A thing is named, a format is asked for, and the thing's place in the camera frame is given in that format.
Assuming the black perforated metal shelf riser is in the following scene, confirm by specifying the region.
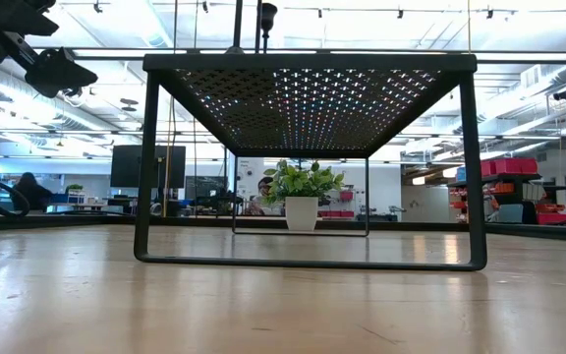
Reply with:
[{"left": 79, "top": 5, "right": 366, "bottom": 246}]
[{"left": 133, "top": 52, "right": 488, "bottom": 272}]

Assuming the black wall monitor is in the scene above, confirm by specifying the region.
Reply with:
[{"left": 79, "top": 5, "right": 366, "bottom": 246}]
[{"left": 110, "top": 145, "right": 187, "bottom": 190}]

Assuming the black overhead rig beam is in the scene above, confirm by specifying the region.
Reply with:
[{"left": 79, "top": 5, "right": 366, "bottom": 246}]
[{"left": 31, "top": 46, "right": 566, "bottom": 64}]

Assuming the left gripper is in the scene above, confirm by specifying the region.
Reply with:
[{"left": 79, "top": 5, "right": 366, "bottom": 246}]
[{"left": 0, "top": 0, "right": 100, "bottom": 99}]

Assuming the green plant in white pot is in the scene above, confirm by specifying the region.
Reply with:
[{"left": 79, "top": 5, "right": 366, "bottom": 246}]
[{"left": 262, "top": 159, "right": 347, "bottom": 232}]

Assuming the person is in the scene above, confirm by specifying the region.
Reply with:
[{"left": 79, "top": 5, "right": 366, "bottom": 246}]
[
  {"left": 12, "top": 171, "right": 53, "bottom": 212},
  {"left": 246, "top": 175, "right": 284, "bottom": 217}
]

